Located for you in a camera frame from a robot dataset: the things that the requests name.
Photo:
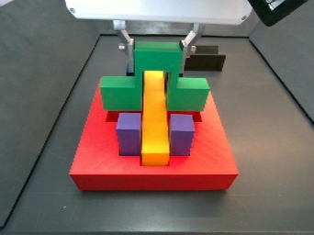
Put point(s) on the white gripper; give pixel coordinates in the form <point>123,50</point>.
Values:
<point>218,12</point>

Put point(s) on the green arch-shaped block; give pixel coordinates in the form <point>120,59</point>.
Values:
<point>121,91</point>

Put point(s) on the red board base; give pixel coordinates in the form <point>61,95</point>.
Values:
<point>100,169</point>

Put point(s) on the blue block left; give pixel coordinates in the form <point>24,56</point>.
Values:
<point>129,73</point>

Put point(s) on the purple block left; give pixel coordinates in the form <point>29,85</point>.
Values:
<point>128,131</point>

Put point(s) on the purple block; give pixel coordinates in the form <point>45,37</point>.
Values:
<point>128,131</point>
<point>182,131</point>

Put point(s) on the purple block right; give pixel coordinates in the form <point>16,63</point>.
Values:
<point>182,131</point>

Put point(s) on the yellow long block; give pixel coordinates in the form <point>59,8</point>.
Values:
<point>155,141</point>

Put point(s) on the black angle bracket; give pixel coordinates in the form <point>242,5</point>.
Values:
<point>204,59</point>

